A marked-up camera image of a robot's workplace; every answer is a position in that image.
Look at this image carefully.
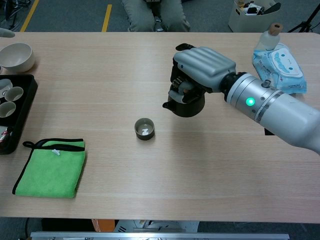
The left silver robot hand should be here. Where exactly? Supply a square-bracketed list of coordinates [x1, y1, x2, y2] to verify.
[0, 27, 16, 38]

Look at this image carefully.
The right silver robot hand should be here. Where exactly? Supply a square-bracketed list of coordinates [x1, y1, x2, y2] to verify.
[167, 43, 237, 105]

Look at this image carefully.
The black teapot with handle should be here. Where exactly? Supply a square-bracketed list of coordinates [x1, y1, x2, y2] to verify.
[162, 84, 206, 118]

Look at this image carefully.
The dark teacup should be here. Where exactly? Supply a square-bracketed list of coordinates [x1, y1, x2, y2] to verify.
[134, 117, 156, 141]

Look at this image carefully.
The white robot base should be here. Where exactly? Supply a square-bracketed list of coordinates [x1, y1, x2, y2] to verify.
[113, 219, 200, 233]

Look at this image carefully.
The small beige teacup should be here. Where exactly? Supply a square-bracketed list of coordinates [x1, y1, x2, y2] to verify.
[4, 86, 25, 102]
[0, 101, 17, 118]

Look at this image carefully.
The beige bowl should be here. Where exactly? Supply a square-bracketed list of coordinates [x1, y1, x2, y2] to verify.
[0, 42, 35, 74]

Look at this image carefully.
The white storage box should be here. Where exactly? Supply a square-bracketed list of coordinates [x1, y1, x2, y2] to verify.
[227, 0, 282, 33]

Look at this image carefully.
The glass bottle with wooden cap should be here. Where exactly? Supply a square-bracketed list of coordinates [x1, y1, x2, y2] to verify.
[255, 22, 284, 52]

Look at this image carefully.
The blue wet wipes pack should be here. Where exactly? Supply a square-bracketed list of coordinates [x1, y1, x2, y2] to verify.
[251, 42, 308, 95]

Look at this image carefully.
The seated person in grey trousers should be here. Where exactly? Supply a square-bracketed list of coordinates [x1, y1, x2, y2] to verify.
[121, 0, 191, 33]

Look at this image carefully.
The black tray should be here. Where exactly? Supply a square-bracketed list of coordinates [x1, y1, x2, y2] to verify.
[0, 74, 39, 155]

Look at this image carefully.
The black paddle tool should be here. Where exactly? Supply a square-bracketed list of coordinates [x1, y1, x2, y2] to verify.
[258, 2, 282, 15]

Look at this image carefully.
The red and white snack packet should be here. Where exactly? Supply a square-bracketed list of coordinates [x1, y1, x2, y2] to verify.
[0, 125, 13, 148]

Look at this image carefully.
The black tripod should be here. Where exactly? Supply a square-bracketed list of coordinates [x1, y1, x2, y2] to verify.
[287, 0, 320, 33]

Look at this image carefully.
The green cloth with black edge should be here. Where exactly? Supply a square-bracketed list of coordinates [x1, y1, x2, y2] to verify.
[12, 138, 87, 199]

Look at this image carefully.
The black stand with cables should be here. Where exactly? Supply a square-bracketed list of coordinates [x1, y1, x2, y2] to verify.
[0, 0, 32, 32]

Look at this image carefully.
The aluminium rail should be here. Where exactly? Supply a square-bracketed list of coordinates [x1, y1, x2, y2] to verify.
[29, 231, 290, 240]

